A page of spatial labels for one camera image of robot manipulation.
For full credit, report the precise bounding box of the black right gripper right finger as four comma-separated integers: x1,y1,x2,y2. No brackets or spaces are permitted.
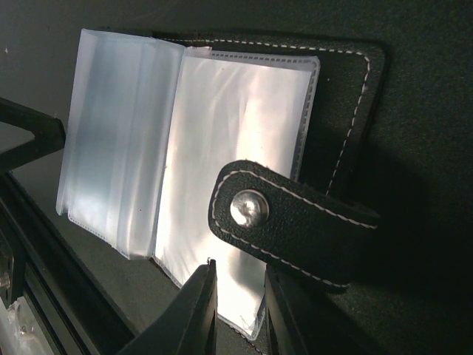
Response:
265,266,307,354

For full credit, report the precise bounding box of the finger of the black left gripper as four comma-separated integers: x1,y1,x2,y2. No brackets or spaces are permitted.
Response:
0,96,68,175

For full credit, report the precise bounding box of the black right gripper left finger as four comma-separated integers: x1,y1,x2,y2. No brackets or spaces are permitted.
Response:
120,259,217,355

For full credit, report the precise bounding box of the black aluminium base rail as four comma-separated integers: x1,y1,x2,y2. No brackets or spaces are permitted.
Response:
1,173,137,354

